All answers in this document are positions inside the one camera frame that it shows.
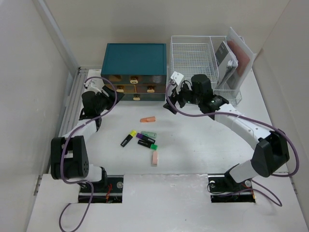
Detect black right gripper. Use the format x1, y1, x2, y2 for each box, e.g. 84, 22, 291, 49
163, 82, 202, 114

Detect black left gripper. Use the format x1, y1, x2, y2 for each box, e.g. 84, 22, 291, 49
95, 87, 124, 114

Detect teal drawer cabinet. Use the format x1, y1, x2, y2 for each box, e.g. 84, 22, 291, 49
101, 43, 167, 101

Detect black purple highlighter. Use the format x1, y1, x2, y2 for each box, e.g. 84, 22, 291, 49
136, 133, 155, 144

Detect black green highlighter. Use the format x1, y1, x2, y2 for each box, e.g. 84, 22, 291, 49
138, 140, 158, 151

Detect black yellow highlighter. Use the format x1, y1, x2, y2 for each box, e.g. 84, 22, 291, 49
121, 130, 137, 147

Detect pink eraser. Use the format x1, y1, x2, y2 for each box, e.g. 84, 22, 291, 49
152, 151, 158, 166

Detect Canon setup guide booklet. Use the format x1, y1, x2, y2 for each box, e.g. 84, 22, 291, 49
215, 41, 238, 88

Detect clear mesh zip pouch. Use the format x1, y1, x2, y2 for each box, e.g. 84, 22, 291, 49
226, 27, 256, 91

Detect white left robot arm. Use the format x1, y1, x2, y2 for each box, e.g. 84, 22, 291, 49
50, 86, 125, 192

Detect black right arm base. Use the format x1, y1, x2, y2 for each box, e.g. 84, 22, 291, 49
207, 174, 255, 203

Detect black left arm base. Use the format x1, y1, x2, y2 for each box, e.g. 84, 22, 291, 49
78, 175, 124, 203

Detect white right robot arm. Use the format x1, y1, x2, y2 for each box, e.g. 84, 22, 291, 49
164, 72, 290, 191

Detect orange transparent stapler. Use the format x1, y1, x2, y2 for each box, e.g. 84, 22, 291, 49
140, 116, 156, 123

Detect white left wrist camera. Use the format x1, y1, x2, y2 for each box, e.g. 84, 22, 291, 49
84, 78, 104, 94

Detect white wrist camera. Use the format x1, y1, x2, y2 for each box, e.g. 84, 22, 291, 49
84, 78, 104, 94
170, 71, 184, 86

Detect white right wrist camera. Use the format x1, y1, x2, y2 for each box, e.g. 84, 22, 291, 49
170, 71, 184, 86

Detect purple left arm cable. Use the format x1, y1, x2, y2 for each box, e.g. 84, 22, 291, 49
59, 76, 118, 232

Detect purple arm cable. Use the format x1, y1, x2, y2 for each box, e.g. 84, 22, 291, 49
165, 81, 300, 207
59, 76, 118, 232

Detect aluminium rail frame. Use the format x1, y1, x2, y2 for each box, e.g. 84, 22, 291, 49
49, 67, 102, 174

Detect white wire desk organizer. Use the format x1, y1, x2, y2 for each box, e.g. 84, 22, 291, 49
168, 36, 242, 106

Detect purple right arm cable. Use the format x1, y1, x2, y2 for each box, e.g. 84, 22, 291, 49
165, 81, 300, 207

